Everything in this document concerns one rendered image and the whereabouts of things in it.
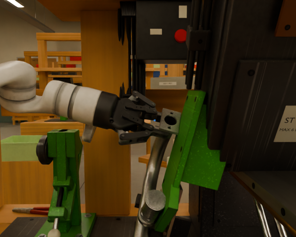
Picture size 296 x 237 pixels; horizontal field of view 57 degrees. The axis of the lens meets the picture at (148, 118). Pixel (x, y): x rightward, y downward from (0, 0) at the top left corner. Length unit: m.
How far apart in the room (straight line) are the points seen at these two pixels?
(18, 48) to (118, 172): 10.79
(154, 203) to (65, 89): 0.27
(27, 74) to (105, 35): 0.33
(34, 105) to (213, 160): 0.36
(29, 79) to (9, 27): 11.18
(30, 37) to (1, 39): 1.05
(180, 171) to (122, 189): 0.43
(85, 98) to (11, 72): 0.15
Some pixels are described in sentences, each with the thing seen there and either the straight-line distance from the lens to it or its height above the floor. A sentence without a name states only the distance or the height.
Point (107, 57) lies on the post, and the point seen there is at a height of 1.37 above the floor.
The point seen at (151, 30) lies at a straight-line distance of 0.73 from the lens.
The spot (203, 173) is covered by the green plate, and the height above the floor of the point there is 1.13.
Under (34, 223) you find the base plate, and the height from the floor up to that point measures 0.90.
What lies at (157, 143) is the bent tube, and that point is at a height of 1.16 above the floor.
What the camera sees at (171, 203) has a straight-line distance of 0.47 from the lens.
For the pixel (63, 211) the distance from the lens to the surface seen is 0.70.
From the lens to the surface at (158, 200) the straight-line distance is 0.49.
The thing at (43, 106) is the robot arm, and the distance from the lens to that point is 0.58.
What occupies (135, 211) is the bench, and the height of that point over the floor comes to 0.88.
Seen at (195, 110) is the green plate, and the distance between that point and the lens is 0.46.
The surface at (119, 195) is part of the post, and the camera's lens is 0.89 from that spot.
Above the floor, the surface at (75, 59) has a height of 2.04.
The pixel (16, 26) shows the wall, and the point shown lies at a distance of 11.67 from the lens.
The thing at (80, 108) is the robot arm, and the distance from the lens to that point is 0.55.
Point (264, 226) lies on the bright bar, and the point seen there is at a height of 1.06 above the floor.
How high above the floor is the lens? 1.28
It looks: 6 degrees down
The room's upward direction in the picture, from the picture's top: straight up
